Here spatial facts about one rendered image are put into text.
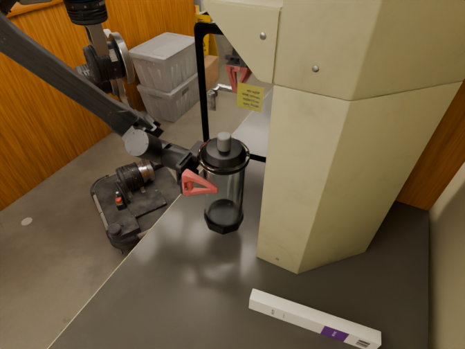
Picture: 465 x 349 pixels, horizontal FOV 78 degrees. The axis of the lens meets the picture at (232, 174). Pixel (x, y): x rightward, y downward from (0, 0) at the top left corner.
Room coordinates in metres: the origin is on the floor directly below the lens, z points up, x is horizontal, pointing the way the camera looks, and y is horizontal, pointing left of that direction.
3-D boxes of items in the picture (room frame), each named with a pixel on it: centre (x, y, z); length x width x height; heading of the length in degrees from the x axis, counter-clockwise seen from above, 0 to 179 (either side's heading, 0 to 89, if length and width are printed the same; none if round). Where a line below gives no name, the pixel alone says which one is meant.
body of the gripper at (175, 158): (0.52, 0.12, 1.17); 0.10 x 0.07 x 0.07; 155
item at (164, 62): (2.78, 0.62, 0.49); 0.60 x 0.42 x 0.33; 153
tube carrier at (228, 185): (0.47, 0.02, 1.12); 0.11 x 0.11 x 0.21
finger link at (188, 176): (0.46, 0.07, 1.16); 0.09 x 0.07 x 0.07; 65
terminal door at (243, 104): (0.74, -0.04, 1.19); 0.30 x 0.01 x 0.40; 69
